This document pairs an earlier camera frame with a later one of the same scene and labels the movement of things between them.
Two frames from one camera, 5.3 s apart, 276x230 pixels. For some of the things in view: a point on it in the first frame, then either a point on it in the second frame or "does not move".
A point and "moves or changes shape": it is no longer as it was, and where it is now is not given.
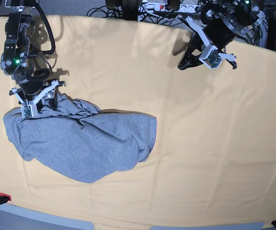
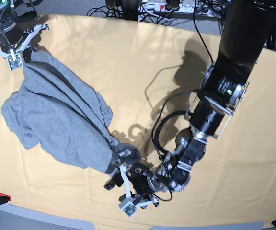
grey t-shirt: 77,141 moves or changes shape
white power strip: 162,7 does not move
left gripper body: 34,89 → 23,47
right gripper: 217,35 → 136,177
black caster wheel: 130,8 does not move
